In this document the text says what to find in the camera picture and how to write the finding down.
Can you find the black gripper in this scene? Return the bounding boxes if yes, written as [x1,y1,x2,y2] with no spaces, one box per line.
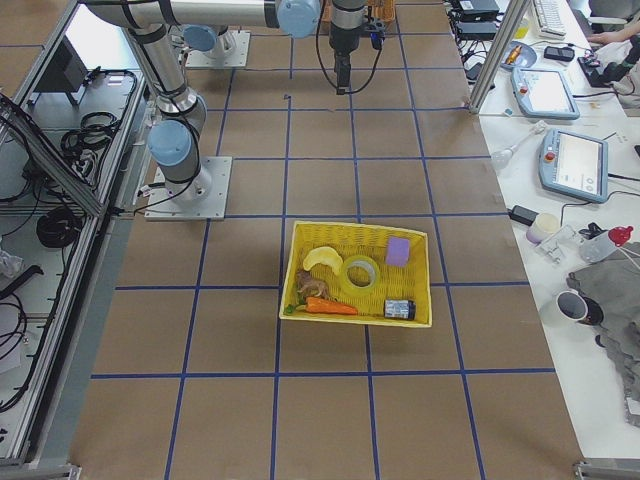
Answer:
[329,4,361,95]

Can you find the yellow packing tape roll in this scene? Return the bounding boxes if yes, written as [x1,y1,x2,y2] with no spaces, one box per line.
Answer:
[339,255,380,297]

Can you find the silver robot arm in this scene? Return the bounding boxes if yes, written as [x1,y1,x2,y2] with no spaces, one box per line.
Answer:
[86,1,366,219]

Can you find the blue plate with brass part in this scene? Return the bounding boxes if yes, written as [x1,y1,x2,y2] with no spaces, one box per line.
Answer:
[500,41,538,70]

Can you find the yellow toy banana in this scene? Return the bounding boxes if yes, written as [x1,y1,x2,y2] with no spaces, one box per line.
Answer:
[303,246,343,276]

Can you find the purple foam block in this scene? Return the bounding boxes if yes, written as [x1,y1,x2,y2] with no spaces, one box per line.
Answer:
[385,236,410,267]

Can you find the upper teach pendant tablet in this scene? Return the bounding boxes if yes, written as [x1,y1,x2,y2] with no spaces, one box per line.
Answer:
[511,67,580,120]

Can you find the teach pendant tablet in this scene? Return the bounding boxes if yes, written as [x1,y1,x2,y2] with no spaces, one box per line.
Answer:
[538,129,609,204]
[511,67,580,120]

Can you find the yellow woven basket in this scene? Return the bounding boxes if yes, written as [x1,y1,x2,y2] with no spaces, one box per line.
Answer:
[279,221,432,328]

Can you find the brown toy animal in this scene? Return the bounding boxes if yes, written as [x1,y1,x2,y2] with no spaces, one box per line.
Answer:
[295,270,331,300]

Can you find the orange toy carrot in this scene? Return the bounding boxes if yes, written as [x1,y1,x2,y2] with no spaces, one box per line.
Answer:
[284,297,358,315]

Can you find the black blue battery can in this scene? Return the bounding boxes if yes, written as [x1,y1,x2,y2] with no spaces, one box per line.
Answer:
[384,299,416,320]

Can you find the lower teach pendant tablet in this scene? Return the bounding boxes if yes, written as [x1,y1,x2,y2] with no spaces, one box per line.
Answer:
[538,129,609,204]

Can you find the lavender white jar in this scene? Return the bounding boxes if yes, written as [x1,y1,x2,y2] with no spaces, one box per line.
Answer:
[526,213,560,244]

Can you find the white black mug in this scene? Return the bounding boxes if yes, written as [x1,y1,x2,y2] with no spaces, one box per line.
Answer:
[555,290,604,326]

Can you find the grey folded cloth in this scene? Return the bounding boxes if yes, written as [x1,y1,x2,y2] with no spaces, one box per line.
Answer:
[566,253,639,426]

